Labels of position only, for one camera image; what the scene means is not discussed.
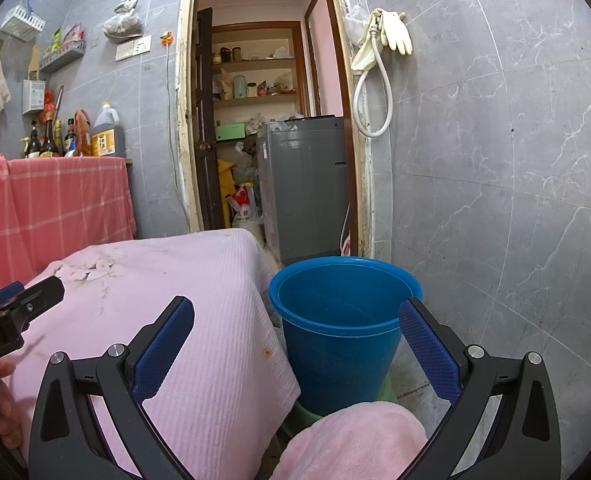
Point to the wooden spatula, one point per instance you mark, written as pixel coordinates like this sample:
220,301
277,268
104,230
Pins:
33,62

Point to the dark glass bottle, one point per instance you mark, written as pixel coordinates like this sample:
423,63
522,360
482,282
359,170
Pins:
32,147

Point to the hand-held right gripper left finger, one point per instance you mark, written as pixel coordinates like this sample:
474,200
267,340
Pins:
163,350

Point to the person's left hand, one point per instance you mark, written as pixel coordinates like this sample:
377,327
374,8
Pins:
8,410

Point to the grey wall shelf rack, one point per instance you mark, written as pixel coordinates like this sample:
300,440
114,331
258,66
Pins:
63,57

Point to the dark bottle yellow label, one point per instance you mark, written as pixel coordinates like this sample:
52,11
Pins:
49,142

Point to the white red sack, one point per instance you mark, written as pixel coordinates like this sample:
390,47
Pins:
243,210

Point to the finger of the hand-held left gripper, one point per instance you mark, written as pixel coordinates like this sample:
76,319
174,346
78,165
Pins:
3,294
40,295

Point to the yellow plastic bin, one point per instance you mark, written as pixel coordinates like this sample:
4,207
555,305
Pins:
224,190

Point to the dark wooden door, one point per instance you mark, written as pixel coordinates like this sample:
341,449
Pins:
206,110

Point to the wooden wall shelf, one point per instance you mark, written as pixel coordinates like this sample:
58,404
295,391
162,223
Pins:
255,63

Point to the white wall socket panel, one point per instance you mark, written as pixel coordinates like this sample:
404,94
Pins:
133,48

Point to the white utensil holder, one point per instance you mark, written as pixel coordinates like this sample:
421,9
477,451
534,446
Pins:
33,97

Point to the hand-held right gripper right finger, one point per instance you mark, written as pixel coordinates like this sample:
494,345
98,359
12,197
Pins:
428,352

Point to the red mesh bag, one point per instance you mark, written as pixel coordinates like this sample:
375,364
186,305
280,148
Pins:
49,100

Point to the red checked cloth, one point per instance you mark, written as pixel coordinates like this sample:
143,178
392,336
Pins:
50,210

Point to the pale green flask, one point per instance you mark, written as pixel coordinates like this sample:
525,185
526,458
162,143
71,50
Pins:
239,87

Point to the red seasoning packet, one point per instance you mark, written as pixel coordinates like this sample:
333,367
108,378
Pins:
73,35

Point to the pink flower print blanket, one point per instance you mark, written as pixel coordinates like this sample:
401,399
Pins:
200,310

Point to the grey washing machine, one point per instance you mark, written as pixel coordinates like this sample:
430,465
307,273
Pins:
305,190

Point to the large dark oil jug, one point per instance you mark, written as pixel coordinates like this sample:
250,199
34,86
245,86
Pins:
108,135

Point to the hanging clear plastic bag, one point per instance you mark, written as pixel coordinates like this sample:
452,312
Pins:
123,25

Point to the cream rubber glove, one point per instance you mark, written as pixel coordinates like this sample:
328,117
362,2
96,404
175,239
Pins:
364,55
398,30

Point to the green seasoning packet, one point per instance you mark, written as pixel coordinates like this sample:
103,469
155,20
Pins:
56,40

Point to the wooden door frame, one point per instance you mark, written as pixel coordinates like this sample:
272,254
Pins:
184,110

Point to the green box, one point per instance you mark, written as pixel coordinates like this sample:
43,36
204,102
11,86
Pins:
230,132

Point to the white plastic basket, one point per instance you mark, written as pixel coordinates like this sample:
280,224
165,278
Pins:
23,22

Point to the pink towel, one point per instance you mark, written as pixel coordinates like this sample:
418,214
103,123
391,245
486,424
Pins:
350,445

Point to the green plastic stool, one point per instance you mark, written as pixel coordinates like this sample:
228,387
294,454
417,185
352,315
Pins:
300,422

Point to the metal sharpening rod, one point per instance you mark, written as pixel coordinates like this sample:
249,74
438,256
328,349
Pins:
59,102

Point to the blue plastic bucket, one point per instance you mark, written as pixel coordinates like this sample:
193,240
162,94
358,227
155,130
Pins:
340,350

